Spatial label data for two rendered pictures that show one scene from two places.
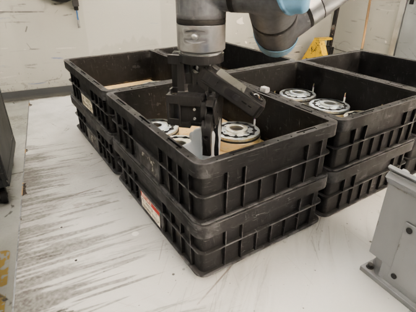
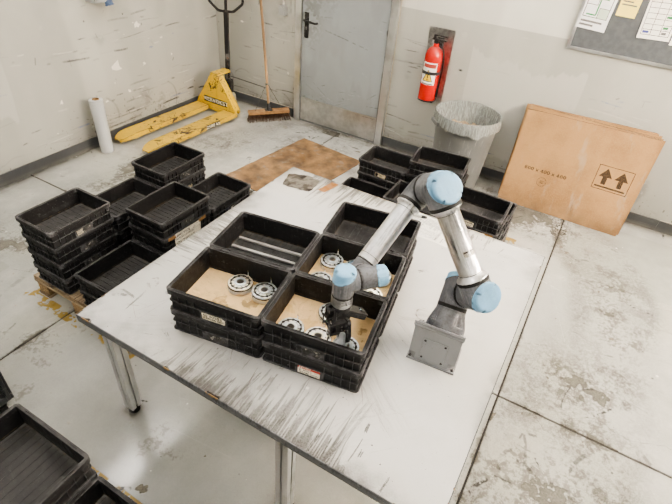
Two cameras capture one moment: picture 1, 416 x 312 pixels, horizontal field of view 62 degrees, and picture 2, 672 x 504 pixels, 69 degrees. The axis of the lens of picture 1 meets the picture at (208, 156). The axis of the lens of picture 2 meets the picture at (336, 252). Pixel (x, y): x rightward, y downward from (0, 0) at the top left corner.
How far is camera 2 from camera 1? 138 cm
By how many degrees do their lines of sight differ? 35
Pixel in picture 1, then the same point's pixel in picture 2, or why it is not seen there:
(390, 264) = (419, 352)
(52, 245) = (276, 414)
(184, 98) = (338, 325)
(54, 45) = not seen: outside the picture
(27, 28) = not seen: outside the picture
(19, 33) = not seen: outside the picture
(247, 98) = (362, 314)
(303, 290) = (392, 377)
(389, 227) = (417, 340)
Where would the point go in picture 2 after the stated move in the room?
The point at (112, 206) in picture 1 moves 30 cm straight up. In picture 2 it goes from (278, 379) to (278, 323)
